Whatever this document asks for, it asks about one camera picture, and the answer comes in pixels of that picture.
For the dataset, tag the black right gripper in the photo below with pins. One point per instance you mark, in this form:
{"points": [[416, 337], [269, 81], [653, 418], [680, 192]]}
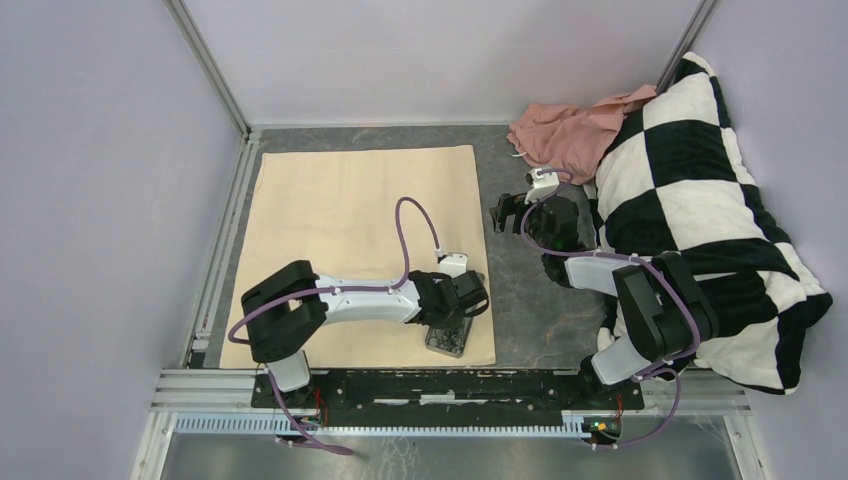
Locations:
{"points": [[508, 205]]}

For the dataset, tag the metal surgical instrument tray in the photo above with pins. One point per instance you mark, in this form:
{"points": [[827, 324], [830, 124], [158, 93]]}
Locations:
{"points": [[450, 341]]}

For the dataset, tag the beige cloth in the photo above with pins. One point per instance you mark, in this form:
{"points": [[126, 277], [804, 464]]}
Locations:
{"points": [[361, 214]]}

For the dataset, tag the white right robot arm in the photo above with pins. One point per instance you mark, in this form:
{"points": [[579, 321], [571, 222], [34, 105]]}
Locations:
{"points": [[665, 313]]}

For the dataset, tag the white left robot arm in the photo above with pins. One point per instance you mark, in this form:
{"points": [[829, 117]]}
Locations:
{"points": [[282, 312]]}

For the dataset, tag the pink crumpled cloth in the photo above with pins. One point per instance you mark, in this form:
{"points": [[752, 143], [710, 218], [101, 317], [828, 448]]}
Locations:
{"points": [[571, 137]]}

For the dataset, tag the black white checkered pillow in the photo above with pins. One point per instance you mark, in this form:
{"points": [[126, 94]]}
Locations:
{"points": [[673, 179]]}

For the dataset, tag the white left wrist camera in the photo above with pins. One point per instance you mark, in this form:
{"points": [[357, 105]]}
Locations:
{"points": [[453, 264]]}

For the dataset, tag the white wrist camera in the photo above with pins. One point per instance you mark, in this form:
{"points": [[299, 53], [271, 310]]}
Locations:
{"points": [[453, 264], [542, 182]]}

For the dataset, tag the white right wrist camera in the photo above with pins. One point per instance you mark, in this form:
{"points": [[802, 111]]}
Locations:
{"points": [[542, 182]]}

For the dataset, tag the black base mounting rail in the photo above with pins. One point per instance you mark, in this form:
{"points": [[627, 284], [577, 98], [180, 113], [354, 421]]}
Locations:
{"points": [[456, 397]]}

